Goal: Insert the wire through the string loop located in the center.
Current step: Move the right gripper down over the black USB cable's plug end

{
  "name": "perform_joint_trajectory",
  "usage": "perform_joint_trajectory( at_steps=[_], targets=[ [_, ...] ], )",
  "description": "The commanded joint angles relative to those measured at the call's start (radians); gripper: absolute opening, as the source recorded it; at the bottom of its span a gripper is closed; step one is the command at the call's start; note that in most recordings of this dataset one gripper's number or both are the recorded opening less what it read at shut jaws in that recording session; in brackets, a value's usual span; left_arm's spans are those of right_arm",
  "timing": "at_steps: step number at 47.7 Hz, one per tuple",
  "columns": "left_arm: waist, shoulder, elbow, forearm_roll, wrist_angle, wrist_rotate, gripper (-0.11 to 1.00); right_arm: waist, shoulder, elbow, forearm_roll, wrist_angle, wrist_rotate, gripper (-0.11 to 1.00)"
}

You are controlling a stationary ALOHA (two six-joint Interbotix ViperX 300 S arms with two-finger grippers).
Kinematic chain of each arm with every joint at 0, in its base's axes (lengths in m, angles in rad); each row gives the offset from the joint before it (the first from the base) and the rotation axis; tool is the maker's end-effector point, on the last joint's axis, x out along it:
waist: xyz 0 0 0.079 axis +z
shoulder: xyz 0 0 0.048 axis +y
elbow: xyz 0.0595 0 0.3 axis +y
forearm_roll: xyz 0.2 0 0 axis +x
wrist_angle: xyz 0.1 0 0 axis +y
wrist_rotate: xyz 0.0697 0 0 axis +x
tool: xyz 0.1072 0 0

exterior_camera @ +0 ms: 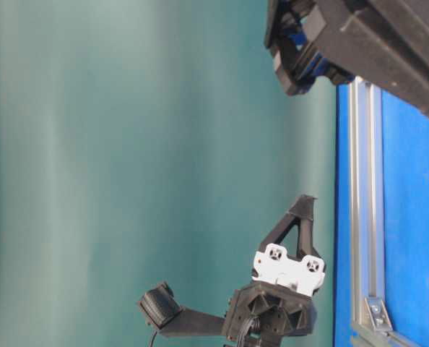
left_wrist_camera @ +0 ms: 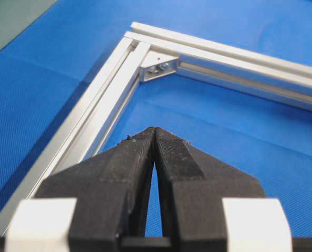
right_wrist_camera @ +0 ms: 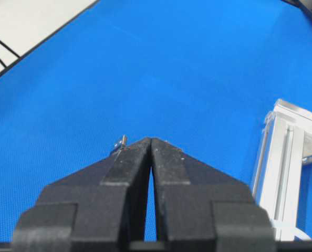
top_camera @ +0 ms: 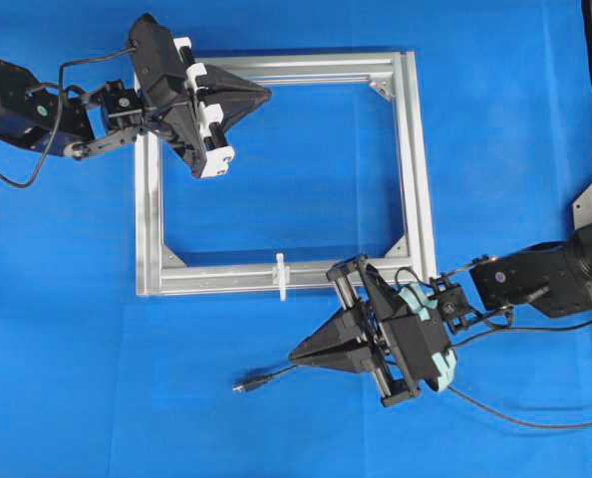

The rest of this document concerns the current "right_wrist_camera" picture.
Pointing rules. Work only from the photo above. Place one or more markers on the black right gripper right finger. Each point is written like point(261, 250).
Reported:
point(200, 208)

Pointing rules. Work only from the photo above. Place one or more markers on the aluminium extrusion frame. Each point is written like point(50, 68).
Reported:
point(285, 147)

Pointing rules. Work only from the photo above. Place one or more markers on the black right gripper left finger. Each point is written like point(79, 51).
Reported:
point(99, 208)

